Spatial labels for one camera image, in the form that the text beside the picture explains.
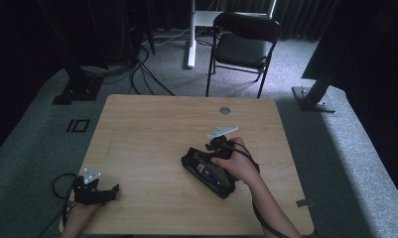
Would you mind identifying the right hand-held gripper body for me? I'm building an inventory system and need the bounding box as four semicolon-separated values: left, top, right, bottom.
205;125;240;161

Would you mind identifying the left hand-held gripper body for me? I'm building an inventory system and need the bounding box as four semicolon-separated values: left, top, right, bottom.
72;168;104;205

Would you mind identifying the black mesh pencil case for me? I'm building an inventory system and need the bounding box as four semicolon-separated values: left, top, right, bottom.
181;146;238;200

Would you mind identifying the person's left hand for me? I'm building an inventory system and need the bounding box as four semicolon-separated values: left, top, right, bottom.
65;201;102;230

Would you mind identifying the person's right hand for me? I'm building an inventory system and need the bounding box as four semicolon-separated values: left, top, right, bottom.
210;136;261;186

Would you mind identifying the black folding chair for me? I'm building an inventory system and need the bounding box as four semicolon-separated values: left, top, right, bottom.
204;11;283;99

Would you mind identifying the grey tape strip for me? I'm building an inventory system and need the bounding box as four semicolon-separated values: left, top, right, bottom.
295;197;316;208

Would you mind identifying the black stand with metal base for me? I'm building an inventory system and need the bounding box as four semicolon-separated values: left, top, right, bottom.
291;65;337;114

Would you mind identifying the black stand with flat base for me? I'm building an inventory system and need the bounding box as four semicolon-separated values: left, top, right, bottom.
37;0;109;106

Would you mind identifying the left hand-held gripper cable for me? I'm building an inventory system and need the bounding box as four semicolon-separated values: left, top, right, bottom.
37;172;80;238

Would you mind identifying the hand-held gripper cable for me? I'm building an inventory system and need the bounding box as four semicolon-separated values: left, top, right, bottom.
37;172;80;238
228;142;288;238

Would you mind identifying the right hand-held gripper cable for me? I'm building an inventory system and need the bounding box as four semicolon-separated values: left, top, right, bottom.
228;142;288;238

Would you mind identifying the black floor cable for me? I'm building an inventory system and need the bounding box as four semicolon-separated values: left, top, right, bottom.
129;46;177;97

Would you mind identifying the white floor cable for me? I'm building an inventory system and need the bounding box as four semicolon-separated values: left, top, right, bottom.
141;27;193;48

